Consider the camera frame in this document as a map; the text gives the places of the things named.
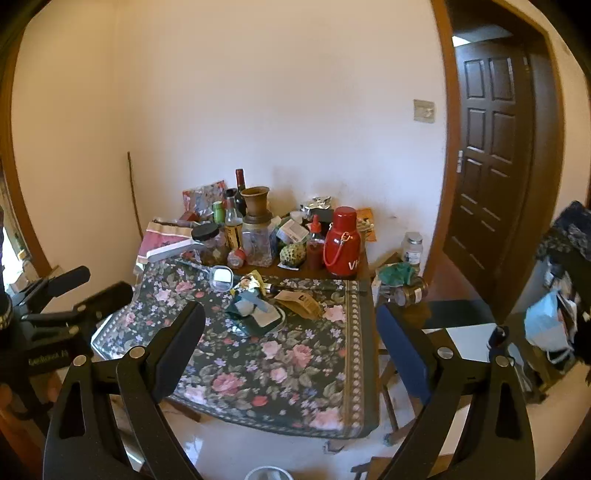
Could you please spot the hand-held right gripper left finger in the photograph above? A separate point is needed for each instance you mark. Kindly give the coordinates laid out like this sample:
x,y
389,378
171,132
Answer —
x,y
178,353

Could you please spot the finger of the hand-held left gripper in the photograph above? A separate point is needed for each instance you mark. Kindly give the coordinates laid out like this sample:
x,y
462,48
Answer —
x,y
69,277
106,296

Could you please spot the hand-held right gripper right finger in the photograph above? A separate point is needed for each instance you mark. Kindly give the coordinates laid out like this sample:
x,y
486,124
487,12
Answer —
x,y
401,353

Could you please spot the white round bowl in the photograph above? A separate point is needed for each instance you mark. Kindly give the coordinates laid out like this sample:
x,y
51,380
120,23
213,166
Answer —
x,y
268,474

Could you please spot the lying glass jar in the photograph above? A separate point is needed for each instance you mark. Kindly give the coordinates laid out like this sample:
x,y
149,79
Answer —
x,y
411,295

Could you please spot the dark-seated wooden chair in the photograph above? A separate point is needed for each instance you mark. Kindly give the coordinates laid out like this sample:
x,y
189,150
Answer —
x,y
457,316

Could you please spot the pink and white box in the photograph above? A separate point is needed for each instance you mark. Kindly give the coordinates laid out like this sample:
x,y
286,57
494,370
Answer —
x,y
161,242

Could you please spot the green plastic bag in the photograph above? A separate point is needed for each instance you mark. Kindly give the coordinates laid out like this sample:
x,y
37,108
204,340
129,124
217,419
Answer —
x,y
397,274

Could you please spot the small white-framed mirror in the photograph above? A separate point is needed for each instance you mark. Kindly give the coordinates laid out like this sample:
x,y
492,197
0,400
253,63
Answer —
x,y
222,278

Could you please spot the floral tablecloth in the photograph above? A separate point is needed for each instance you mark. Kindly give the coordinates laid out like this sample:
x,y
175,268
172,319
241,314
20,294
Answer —
x,y
277,369

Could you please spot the thin black rod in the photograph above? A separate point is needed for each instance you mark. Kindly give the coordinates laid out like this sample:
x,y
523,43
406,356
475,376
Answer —
x,y
323,288

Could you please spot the white-lidded glass jar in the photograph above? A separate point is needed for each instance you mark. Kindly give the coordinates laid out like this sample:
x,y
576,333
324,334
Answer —
x,y
412,251

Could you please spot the crumpled yellow-white wrapper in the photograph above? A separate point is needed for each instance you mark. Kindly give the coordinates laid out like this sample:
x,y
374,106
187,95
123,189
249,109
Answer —
x,y
251,282

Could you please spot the thin wooden stick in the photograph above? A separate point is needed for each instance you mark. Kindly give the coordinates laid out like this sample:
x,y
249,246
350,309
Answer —
x,y
134,194

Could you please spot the small red-capped bottle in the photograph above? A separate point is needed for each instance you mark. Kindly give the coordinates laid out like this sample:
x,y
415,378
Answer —
x,y
236,258

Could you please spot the brown paper packet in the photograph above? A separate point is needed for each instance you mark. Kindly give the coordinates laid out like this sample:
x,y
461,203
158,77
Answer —
x,y
300,303

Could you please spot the black-lidded glass jar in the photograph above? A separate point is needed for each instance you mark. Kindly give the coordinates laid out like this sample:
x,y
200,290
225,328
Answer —
x,y
210,244

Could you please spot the red thermos jug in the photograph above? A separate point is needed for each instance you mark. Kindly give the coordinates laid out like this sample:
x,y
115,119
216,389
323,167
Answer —
x,y
344,244

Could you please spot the yellow-label sauce bottle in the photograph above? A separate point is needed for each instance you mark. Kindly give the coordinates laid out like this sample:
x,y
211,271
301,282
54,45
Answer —
x,y
233,233

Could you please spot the clear glass jar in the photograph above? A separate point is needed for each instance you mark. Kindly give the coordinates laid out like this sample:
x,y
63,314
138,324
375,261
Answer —
x,y
257,244

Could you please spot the red hot sauce bottle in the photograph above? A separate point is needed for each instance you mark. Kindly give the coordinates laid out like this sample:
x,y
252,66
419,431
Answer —
x,y
315,247

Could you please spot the patterned gift bag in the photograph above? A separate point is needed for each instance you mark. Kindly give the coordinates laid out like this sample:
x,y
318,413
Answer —
x,y
203,196

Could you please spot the orange packet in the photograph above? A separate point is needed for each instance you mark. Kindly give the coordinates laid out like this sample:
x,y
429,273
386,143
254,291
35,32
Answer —
x,y
367,217

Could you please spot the green custard apple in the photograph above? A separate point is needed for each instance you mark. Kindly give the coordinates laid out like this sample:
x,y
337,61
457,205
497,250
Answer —
x,y
293,254

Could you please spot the light blue plastic bag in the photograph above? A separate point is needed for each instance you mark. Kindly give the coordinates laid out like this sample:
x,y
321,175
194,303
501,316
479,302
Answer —
x,y
547,321

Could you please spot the black box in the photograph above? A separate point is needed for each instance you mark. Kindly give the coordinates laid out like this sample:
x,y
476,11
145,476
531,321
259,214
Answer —
x,y
324,217

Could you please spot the white labelled tub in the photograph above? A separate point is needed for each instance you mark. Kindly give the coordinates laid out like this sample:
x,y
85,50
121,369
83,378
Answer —
x,y
292,230

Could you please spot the brown clay vase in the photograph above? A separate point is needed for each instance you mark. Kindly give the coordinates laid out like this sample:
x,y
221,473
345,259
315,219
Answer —
x,y
255,201

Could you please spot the silver foil pack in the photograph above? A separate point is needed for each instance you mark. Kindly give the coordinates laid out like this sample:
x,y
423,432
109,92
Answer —
x,y
318,202

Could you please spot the dark wine bottle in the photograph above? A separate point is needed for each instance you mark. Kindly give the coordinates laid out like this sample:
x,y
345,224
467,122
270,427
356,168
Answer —
x,y
240,184

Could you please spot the dark patterned cloth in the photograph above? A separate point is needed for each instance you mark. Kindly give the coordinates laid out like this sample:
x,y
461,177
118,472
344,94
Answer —
x,y
570,235

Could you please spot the dark brown panel door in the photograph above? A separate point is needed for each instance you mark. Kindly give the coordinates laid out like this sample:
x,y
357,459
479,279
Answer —
x,y
489,152

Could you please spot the brown wooden window frame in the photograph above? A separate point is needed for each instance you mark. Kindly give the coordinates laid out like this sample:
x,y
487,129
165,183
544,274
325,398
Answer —
x,y
21,194

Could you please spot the brown wooden door frame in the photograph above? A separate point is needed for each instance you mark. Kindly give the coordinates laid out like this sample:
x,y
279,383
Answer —
x,y
444,138

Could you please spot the wall light switch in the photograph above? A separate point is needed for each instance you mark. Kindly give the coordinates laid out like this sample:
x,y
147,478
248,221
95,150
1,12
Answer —
x,y
424,110

